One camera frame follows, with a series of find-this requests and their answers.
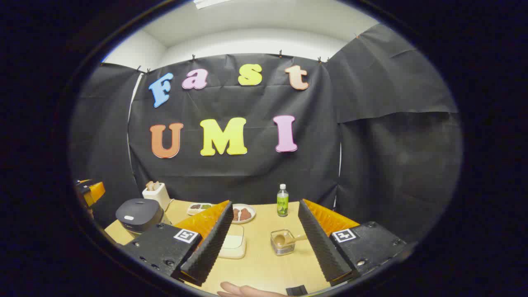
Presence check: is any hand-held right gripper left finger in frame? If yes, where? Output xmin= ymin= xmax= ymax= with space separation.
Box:
xmin=122 ymin=200 xmax=234 ymax=287

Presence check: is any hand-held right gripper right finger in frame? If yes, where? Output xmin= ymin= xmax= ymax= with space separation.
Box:
xmin=298 ymin=199 xmax=407 ymax=287

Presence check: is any clear wire chopstick holder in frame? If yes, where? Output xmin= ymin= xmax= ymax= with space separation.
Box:
xmin=270 ymin=229 xmax=296 ymax=256

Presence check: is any wooden spoon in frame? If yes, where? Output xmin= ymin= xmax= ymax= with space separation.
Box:
xmin=274 ymin=233 xmax=308 ymax=248

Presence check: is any black and silver rice cooker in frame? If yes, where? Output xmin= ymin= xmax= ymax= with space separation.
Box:
xmin=115 ymin=198 xmax=165 ymax=236

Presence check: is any white divided condiment tray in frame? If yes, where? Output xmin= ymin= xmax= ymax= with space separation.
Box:
xmin=187 ymin=203 xmax=213 ymax=216

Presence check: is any white round plate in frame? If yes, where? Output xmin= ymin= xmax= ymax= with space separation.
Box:
xmin=231 ymin=203 xmax=256 ymax=224

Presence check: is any green tea bottle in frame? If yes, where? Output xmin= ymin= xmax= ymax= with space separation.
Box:
xmin=277 ymin=184 xmax=289 ymax=217

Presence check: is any white toaster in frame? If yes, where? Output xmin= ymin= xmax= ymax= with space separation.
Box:
xmin=142 ymin=182 xmax=172 ymax=212

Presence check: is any black backdrop cloth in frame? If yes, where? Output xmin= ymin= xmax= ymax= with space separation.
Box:
xmin=70 ymin=23 xmax=462 ymax=244

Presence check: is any ceiling light panel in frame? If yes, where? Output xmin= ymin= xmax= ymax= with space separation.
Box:
xmin=193 ymin=0 xmax=231 ymax=9

